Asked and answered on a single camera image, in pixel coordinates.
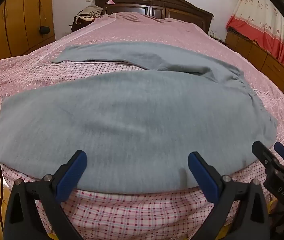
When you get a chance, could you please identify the pink checked bedspread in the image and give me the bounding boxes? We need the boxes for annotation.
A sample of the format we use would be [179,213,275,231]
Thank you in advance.
[0,12,284,240]

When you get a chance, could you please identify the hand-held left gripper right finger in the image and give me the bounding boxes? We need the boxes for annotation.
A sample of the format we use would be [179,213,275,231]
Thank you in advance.
[187,151,270,240]

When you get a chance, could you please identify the dark wooden headboard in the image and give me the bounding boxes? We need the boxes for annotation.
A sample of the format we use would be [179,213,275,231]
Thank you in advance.
[93,0,214,33]

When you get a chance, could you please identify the grey pants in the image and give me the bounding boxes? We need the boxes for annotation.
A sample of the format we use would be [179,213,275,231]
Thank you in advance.
[0,41,279,195]

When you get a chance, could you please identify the pile of clothes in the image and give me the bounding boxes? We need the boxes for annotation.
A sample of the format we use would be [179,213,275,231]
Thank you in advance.
[75,4,104,22]

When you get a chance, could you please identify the dark wooden nightstand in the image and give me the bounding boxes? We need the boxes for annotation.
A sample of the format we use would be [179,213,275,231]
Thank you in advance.
[69,16,92,32]

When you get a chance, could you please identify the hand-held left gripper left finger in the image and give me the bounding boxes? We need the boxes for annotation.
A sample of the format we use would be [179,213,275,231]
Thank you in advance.
[4,150,87,240]

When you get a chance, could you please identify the low wooden cabinet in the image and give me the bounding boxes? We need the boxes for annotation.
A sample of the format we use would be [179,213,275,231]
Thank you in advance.
[225,29,284,115]

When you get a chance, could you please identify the wooden wardrobe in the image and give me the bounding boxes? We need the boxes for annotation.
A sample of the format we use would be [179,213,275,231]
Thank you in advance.
[0,0,56,68]

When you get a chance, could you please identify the cream and red curtain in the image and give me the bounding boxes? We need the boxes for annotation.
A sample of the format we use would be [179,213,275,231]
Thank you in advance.
[226,0,284,68]

